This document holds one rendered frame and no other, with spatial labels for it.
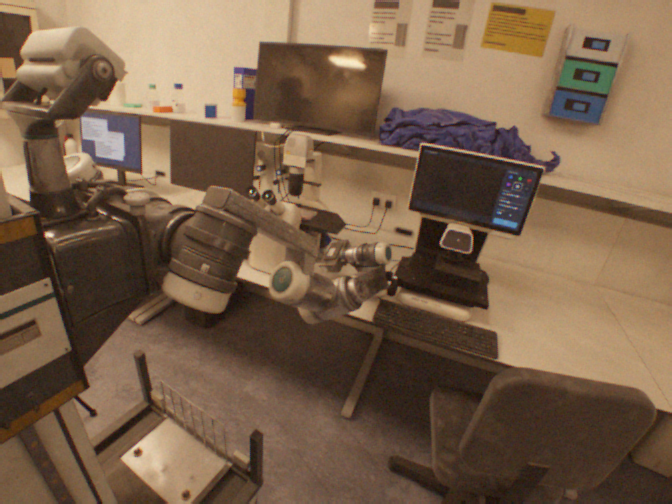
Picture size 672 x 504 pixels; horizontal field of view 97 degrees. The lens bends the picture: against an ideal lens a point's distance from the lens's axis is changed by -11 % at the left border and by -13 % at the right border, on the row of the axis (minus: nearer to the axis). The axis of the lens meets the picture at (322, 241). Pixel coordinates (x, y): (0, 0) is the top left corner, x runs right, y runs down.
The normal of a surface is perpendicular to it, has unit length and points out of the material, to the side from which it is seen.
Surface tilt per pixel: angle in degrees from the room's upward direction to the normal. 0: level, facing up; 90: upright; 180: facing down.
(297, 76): 86
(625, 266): 90
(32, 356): 90
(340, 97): 86
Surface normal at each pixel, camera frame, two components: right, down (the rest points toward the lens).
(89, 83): 0.87, 0.29
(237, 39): -0.38, 0.36
